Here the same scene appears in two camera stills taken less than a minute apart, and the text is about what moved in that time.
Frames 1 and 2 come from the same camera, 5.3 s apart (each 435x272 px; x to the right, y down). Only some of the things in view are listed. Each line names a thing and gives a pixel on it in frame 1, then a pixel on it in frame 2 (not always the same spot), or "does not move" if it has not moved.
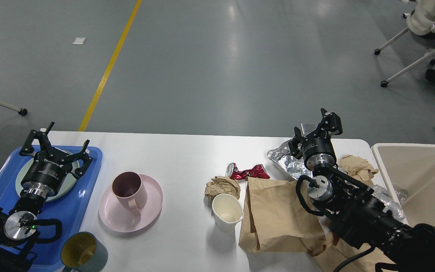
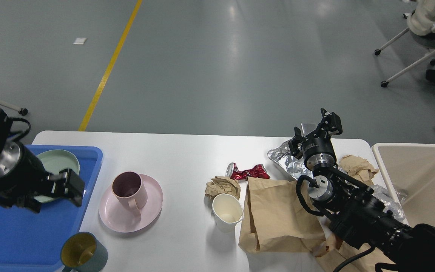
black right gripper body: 318,149 does not move
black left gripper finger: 43,137 → 30,203
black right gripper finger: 331,125 does not move
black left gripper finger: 82,155 → 68,183
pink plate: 114,215 does not move
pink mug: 128,186 does not move
